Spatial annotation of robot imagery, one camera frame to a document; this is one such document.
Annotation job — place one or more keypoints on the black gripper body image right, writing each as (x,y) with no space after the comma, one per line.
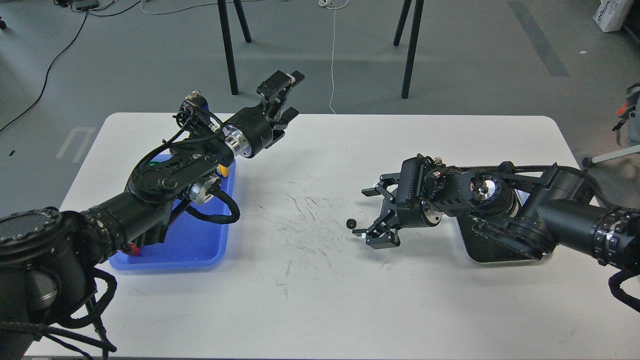
(404,208)

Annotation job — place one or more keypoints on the left-side gripper finger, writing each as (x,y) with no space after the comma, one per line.
(275,89)
(281,119)

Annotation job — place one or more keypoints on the right-side gripper finger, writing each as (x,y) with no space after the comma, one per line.
(381,234)
(382,188)

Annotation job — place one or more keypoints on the yellow push button switch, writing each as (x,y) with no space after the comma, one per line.
(223,171)

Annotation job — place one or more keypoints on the small black gear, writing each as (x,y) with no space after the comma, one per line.
(351,223)

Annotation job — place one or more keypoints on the black table legs right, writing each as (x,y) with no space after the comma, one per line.
(419,6)

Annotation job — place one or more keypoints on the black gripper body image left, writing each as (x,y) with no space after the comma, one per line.
(250,131)

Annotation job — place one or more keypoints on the red push button switch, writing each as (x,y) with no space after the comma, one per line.
(131,249)

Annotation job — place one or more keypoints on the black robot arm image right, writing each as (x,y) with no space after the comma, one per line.
(569,201)

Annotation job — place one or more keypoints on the blue plastic tray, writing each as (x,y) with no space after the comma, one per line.
(189,243)

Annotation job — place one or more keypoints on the silver metal tray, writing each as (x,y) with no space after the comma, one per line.
(495,250)

